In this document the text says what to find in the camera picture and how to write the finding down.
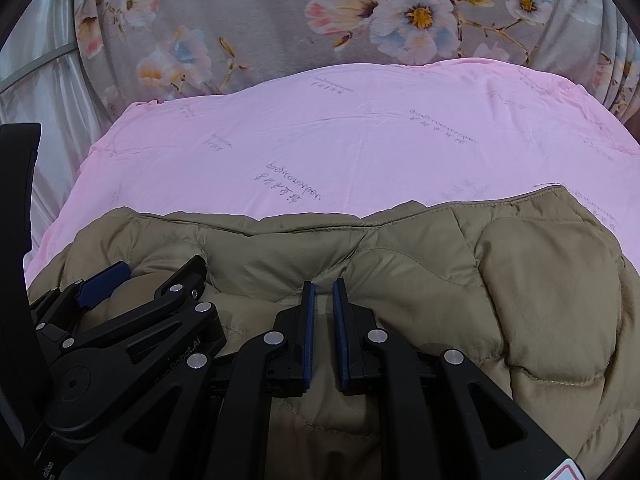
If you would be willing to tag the white satin curtain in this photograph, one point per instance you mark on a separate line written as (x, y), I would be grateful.
(60, 120)

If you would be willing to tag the tan quilted jacket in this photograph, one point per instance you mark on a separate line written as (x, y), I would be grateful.
(450, 285)

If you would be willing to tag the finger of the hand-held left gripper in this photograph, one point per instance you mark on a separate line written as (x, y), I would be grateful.
(170, 310)
(102, 278)

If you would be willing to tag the metal curtain rail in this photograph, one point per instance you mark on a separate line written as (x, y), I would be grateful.
(50, 63)

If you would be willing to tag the grey floral cloth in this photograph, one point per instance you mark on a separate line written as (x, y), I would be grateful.
(240, 10)

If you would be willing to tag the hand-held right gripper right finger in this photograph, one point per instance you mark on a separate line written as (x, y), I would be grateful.
(341, 340)

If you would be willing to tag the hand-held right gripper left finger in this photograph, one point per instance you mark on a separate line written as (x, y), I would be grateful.
(308, 340)

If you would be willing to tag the pink printed bed sheet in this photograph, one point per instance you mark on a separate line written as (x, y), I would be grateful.
(350, 135)

